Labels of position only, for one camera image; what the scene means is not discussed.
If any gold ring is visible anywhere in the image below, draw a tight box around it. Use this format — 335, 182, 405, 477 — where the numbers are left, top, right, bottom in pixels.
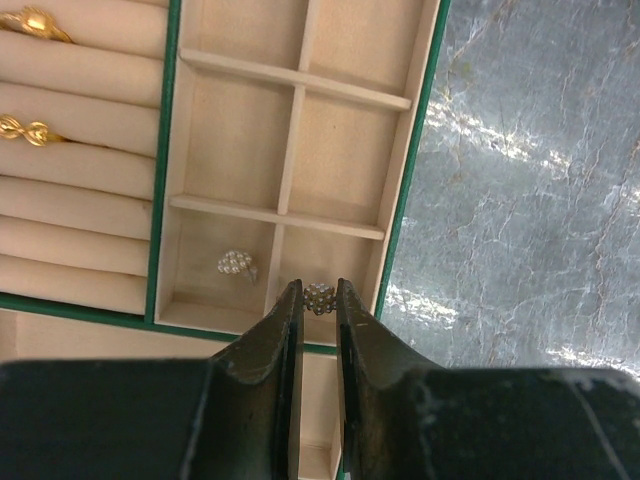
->
0, 5, 76, 45
0, 113, 71, 149

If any small beige crumb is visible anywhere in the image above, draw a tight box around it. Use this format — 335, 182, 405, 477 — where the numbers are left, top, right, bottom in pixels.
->
303, 283, 336, 316
217, 250, 258, 285

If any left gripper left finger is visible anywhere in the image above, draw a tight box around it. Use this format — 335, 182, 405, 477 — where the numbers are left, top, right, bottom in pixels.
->
1, 280, 304, 479

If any green jewelry tray insert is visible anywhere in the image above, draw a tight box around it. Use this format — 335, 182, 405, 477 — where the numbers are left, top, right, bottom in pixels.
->
1, 1, 449, 479

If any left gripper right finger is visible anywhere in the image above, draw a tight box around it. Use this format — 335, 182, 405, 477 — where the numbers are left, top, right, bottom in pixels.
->
336, 279, 639, 479

